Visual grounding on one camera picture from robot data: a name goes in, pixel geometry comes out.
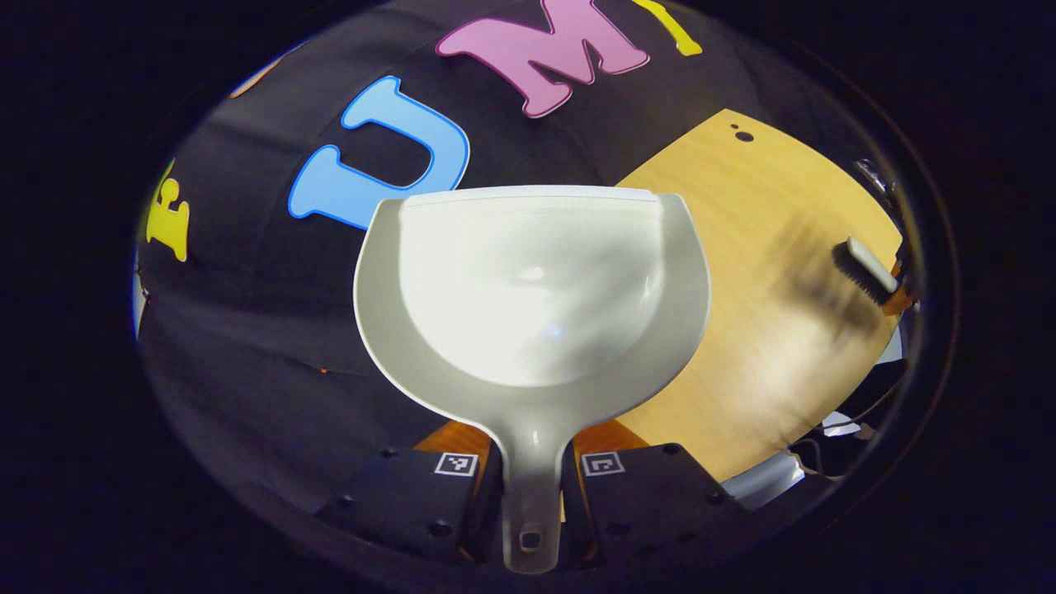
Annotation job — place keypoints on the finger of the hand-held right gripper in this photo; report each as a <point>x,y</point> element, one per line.
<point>899,301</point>

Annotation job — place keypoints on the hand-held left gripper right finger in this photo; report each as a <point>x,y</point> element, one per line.
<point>652,495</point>

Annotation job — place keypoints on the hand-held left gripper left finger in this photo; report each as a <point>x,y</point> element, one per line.
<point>404,499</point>

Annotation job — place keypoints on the small grey broom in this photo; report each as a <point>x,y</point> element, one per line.
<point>862,268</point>

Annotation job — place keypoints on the grey plastic dustpan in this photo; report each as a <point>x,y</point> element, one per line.
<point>528,280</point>

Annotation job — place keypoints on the light grey sheet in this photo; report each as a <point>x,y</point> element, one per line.
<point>763,483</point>

